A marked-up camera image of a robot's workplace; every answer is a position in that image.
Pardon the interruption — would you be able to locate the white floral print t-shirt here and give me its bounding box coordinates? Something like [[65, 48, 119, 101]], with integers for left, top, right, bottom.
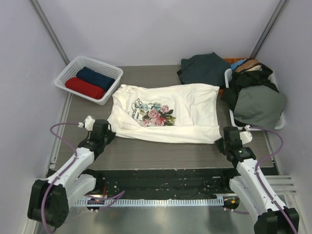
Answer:
[[108, 83, 221, 144]]

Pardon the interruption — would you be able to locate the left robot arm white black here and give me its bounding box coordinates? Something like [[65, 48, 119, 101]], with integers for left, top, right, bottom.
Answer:
[[27, 116, 116, 228]]

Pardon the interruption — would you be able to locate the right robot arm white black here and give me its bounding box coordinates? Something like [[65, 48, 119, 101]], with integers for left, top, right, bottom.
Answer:
[[215, 125, 299, 234]]

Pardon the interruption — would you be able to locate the grey green t-shirt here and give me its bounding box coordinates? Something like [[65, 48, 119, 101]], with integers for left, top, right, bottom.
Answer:
[[233, 85, 286, 130]]

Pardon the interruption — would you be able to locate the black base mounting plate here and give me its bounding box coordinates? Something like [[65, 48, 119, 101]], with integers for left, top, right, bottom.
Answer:
[[83, 168, 239, 200]]

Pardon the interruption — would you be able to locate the white plastic laundry bin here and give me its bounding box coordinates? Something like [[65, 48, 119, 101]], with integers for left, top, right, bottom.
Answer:
[[224, 68, 285, 130]]

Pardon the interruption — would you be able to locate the rolled red t-shirt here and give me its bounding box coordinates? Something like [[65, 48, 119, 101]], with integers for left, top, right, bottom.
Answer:
[[65, 77, 105, 99]]

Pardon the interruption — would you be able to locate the rolled navy blue t-shirt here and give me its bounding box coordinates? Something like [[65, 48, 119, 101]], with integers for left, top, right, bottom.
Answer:
[[76, 67, 115, 91]]

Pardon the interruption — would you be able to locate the white plastic lattice basket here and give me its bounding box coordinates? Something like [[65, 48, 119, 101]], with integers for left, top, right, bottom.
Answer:
[[54, 56, 123, 105]]

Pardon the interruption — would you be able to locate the black crumpled garment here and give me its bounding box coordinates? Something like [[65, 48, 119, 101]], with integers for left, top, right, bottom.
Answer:
[[221, 63, 279, 111]]

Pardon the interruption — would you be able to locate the blue cloth in bin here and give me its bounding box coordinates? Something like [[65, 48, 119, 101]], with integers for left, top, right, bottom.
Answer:
[[231, 58, 247, 71]]

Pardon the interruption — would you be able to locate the dark teal folded t-shirt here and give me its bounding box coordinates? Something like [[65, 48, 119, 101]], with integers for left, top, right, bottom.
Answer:
[[177, 52, 231, 88]]

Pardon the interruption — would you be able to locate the tan beige garment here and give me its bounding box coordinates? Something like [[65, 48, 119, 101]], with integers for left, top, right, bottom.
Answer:
[[234, 59, 262, 73]]

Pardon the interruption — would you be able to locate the orange plastic tray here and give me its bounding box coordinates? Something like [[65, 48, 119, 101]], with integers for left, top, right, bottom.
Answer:
[[218, 58, 245, 97]]

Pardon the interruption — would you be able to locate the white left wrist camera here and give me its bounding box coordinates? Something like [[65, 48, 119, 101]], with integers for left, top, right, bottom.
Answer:
[[78, 115, 96, 131]]

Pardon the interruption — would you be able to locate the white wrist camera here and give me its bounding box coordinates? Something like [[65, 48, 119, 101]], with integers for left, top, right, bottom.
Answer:
[[239, 125, 253, 145], [78, 115, 96, 131]]

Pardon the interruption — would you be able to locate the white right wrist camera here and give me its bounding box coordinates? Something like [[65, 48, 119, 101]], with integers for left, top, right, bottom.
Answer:
[[239, 125, 253, 145]]

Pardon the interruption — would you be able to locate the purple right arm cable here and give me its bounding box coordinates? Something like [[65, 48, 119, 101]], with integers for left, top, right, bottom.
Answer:
[[224, 125, 300, 234]]

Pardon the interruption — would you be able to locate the slotted white cable duct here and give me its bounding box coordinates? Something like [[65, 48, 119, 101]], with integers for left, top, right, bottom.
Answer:
[[73, 196, 224, 207]]

